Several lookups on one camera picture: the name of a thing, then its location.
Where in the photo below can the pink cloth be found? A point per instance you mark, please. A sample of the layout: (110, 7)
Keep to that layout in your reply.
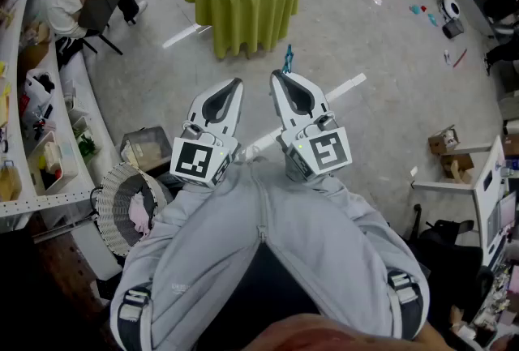
(140, 215)

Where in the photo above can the person's grey zip hoodie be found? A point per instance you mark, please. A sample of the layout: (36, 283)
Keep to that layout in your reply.
(280, 211)

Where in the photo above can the white plastic bin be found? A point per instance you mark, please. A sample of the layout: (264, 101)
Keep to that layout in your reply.
(57, 163)

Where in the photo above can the white curved shelf unit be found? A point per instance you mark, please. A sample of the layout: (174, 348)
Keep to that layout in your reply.
(12, 53)

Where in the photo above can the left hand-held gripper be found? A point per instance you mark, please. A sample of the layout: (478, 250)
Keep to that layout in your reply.
(190, 163)

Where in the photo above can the black office chair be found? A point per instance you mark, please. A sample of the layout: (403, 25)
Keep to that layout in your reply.
(446, 244)

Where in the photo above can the white woven basket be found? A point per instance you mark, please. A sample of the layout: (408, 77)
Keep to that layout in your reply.
(109, 199)

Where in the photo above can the small white bottle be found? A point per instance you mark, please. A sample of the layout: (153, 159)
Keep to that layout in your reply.
(447, 57)

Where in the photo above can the person's black shirt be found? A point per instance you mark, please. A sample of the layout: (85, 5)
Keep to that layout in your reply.
(263, 292)

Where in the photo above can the person's right forearm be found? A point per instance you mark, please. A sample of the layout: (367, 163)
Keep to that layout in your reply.
(365, 236)

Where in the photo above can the black waste bin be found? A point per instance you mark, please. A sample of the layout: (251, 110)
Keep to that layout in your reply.
(453, 29)

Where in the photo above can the white round robot device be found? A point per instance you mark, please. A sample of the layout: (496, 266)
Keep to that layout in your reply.
(450, 7)

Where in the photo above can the teal toy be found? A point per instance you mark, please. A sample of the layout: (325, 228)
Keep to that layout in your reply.
(432, 19)
(415, 9)

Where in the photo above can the red stick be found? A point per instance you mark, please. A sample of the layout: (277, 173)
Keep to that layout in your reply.
(460, 57)

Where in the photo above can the brown cardboard box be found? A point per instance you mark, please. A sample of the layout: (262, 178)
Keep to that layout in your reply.
(34, 49)

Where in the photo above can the computer monitor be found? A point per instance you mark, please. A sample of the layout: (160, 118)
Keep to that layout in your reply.
(503, 215)

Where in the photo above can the clear mesh storage box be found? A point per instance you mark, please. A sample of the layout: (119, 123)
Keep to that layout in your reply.
(146, 146)

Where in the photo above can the white desk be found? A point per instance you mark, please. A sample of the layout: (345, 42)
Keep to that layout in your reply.
(486, 175)

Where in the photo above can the small cardboard box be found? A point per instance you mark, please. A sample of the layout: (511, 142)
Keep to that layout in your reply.
(456, 169)
(442, 142)

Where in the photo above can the white plastic bag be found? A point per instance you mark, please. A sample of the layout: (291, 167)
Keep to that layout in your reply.
(36, 92)

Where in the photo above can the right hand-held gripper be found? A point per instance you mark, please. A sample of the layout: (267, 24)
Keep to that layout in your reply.
(326, 152)

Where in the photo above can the person's left forearm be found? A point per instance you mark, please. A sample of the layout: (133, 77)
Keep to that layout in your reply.
(170, 244)

